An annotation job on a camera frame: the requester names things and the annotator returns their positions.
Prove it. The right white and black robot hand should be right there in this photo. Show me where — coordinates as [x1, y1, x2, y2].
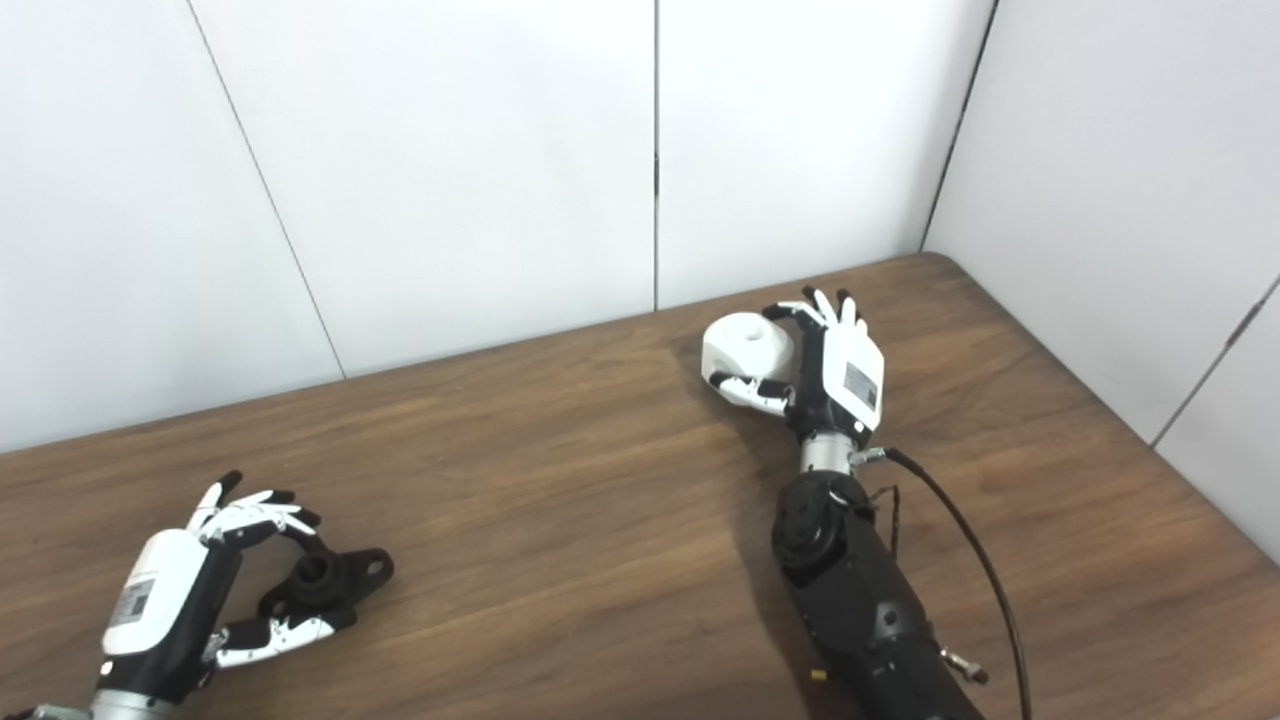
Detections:
[707, 287, 887, 446]

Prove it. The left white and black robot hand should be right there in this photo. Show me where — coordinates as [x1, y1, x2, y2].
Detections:
[95, 470, 358, 706]

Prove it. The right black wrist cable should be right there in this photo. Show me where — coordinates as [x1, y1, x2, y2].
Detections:
[848, 445, 1033, 720]

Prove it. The black flanged holder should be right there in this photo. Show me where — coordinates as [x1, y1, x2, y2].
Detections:
[257, 535, 395, 623]

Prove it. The round white piece with holes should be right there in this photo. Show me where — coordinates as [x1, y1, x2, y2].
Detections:
[701, 313, 801, 401]

